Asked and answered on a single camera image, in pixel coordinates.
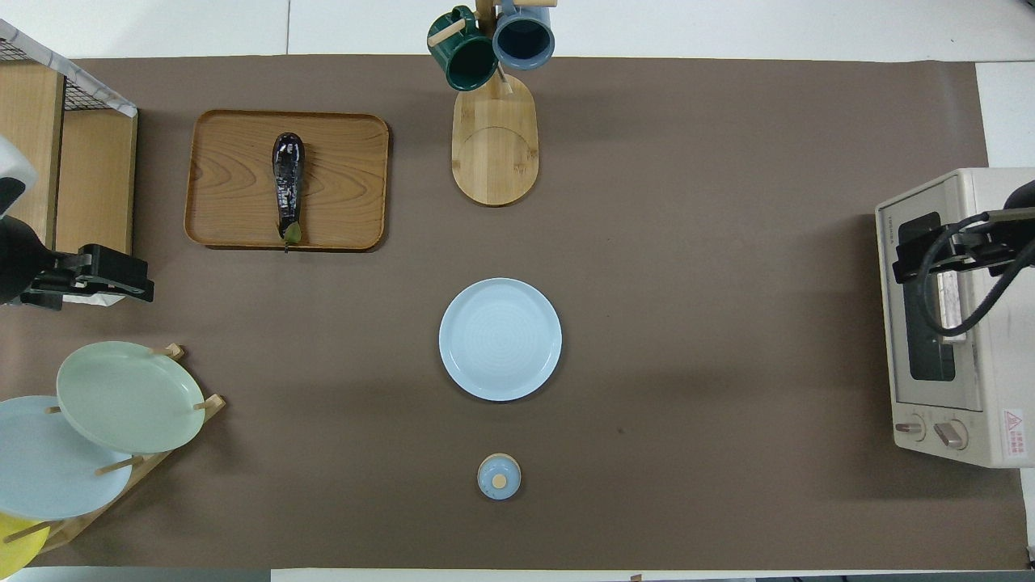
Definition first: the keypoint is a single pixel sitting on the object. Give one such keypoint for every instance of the wooden plate rack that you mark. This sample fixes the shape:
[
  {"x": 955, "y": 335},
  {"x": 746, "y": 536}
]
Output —
[{"x": 154, "y": 469}]

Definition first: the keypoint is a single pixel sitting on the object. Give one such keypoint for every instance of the glass oven door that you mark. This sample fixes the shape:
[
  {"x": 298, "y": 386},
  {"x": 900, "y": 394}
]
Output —
[{"x": 893, "y": 347}]

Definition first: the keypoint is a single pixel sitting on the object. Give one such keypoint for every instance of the white cloth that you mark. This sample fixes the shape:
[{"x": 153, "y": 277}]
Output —
[{"x": 113, "y": 103}]

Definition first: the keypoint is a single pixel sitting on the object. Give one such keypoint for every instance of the blue mug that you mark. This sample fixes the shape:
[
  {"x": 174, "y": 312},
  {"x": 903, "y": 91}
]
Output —
[{"x": 524, "y": 36}]

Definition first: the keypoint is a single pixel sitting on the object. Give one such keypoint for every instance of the dark green mug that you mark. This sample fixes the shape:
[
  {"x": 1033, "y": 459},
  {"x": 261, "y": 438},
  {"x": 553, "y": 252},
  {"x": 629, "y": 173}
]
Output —
[{"x": 465, "y": 56}]

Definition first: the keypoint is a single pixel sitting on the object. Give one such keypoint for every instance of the small light blue plate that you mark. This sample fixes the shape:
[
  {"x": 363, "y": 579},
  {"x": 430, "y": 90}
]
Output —
[{"x": 501, "y": 339}]

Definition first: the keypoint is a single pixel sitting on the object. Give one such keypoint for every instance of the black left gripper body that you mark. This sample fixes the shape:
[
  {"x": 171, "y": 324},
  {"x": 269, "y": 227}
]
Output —
[{"x": 20, "y": 259}]

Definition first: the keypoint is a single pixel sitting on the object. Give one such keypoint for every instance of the cream toaster oven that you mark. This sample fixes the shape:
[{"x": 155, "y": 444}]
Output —
[{"x": 1011, "y": 364}]

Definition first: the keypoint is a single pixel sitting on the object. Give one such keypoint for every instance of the wooden shelf unit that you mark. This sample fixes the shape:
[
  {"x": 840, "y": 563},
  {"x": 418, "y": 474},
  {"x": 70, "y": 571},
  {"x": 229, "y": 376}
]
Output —
[{"x": 97, "y": 186}]

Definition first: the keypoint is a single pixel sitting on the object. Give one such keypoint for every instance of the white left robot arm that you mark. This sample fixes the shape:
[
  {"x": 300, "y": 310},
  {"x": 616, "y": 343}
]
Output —
[{"x": 12, "y": 162}]

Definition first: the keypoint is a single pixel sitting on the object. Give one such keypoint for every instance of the yellow plate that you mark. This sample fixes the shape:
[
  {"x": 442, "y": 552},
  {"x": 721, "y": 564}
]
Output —
[{"x": 16, "y": 546}]

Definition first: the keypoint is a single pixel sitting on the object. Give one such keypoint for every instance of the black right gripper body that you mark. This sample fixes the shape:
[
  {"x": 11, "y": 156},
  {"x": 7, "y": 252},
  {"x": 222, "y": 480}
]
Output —
[{"x": 1025, "y": 206}]

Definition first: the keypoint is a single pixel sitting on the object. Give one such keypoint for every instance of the wooden mug tree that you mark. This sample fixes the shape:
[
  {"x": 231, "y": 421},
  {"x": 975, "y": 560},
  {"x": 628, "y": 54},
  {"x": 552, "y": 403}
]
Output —
[{"x": 495, "y": 153}]

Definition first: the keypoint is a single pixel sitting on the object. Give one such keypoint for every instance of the brown table mat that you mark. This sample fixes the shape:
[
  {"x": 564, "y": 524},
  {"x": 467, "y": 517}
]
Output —
[{"x": 687, "y": 323}]

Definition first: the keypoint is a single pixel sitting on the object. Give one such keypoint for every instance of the pale green plate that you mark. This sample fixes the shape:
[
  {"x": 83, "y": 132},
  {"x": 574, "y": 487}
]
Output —
[{"x": 129, "y": 396}]

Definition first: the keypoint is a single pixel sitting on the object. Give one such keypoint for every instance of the wooden serving tray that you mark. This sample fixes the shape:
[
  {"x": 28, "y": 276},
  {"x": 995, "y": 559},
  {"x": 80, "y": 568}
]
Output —
[{"x": 340, "y": 178}]

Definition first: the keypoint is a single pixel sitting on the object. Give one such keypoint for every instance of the large light blue plate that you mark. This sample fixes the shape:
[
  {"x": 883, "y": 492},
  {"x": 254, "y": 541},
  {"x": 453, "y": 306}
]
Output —
[{"x": 48, "y": 469}]

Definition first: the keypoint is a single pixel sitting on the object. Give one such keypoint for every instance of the small blue call bell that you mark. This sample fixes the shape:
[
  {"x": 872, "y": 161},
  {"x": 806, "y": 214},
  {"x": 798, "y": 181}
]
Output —
[{"x": 499, "y": 477}]

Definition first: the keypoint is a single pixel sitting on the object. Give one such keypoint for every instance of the dark purple eggplant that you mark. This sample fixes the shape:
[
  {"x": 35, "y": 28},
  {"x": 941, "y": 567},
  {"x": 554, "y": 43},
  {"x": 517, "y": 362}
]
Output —
[{"x": 289, "y": 178}]

